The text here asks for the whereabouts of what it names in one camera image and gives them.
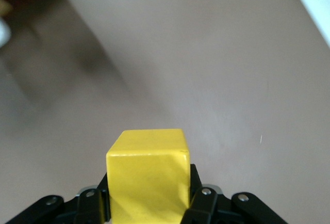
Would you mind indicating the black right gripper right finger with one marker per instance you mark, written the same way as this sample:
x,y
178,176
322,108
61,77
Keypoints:
x,y
206,206

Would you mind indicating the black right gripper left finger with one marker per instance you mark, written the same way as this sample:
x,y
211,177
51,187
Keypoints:
x,y
87,208

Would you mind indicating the yellow cube block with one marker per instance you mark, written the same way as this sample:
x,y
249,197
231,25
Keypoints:
x,y
147,182

